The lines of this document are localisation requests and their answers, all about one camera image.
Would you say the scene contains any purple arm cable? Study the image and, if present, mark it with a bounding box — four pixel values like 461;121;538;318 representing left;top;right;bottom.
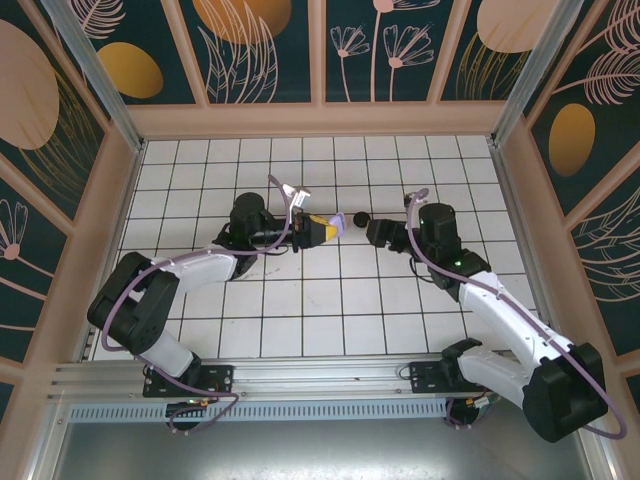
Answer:
403;187;629;442
101;173;296;436

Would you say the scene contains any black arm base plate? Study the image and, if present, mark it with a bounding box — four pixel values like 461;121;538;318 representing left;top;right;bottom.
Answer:
408;360;469;397
143;363;236;399

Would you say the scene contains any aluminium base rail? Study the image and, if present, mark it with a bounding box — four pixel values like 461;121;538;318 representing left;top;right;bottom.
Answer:
47;363;595;402

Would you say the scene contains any grey slotted cable duct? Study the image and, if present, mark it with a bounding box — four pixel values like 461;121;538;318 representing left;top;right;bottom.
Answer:
66;402;454;422

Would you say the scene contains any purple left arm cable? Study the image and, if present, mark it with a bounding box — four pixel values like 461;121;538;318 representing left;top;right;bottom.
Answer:
101;173;296;436

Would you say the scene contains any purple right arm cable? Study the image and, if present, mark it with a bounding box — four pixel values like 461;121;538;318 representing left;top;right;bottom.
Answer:
403;187;629;442

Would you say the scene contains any aluminium frame post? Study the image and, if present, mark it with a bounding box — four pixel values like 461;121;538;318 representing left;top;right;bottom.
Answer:
39;0;147;154
490;0;587;147

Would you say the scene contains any grey metal panel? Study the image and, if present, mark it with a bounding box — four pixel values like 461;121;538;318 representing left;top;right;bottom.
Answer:
52;421;594;480

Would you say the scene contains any thin black wire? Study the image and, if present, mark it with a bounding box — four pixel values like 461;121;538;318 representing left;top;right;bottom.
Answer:
407;249;442;287

